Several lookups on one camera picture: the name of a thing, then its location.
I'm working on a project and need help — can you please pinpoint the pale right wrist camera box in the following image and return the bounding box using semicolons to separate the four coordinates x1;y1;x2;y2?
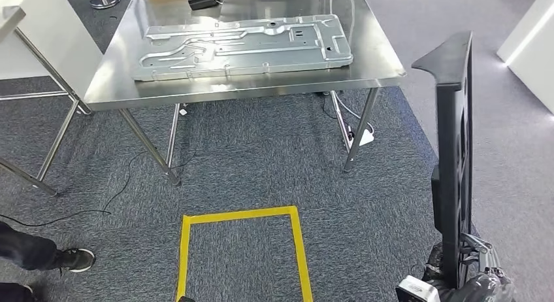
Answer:
396;275;441;302

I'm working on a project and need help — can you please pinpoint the yellow floor tape square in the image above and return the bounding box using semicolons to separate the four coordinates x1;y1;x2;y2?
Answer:
176;206;314;302

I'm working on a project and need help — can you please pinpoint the black plastic plate part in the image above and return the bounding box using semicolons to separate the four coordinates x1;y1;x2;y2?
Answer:
411;30;475;290

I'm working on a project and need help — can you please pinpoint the person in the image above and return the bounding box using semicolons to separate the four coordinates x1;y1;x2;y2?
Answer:
0;221;97;302

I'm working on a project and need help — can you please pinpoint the white power strip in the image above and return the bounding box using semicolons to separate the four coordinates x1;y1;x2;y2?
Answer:
346;122;376;148

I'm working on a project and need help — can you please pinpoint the stamped metal plate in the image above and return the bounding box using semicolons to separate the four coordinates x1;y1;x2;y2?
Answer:
131;14;353;82

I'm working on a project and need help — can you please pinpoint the steel table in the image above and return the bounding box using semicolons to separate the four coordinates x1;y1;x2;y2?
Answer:
0;5;94;197

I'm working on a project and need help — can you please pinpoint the white block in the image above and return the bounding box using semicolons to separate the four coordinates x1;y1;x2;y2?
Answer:
496;0;554;116

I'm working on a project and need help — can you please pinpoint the white panel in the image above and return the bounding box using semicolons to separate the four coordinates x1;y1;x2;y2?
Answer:
0;0;104;99

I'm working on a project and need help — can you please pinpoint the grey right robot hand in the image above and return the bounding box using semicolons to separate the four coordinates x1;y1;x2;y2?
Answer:
426;233;516;302

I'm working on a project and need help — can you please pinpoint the black controller cable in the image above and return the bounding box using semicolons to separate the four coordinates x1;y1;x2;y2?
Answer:
0;150;198;228

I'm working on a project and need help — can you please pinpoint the steel workbench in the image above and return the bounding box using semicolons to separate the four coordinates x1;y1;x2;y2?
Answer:
82;0;408;186

